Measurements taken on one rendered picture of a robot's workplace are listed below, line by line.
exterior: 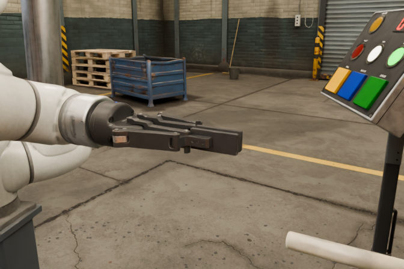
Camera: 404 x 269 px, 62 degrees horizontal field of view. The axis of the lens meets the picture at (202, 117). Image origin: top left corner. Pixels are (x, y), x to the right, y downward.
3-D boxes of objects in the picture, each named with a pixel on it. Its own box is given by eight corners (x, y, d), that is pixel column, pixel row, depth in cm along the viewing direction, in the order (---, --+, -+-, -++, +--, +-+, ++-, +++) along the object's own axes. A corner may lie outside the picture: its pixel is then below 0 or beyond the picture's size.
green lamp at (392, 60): (387, 66, 74) (390, 47, 73) (386, 65, 78) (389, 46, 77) (403, 68, 73) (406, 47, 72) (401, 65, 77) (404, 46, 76)
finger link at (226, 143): (192, 126, 48) (190, 128, 47) (238, 133, 45) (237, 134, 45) (193, 146, 49) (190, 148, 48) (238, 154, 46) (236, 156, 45)
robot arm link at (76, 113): (61, 151, 56) (88, 157, 53) (55, 98, 53) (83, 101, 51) (100, 136, 64) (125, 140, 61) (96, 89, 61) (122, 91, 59)
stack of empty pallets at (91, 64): (70, 84, 741) (67, 50, 723) (101, 79, 812) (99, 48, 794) (109, 89, 675) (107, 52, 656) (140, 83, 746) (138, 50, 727)
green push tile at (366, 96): (365, 108, 74) (386, 79, 73) (351, 101, 82) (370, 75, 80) (372, 112, 75) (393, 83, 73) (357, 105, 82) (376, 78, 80)
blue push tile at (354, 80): (347, 99, 84) (365, 74, 82) (336, 94, 91) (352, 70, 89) (353, 103, 84) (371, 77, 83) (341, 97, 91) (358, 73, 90)
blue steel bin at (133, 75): (109, 96, 601) (106, 55, 583) (146, 91, 656) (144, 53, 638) (150, 107, 518) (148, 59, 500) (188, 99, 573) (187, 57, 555)
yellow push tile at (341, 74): (332, 92, 94) (349, 69, 92) (323, 88, 101) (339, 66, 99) (338, 95, 94) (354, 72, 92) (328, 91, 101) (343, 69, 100)
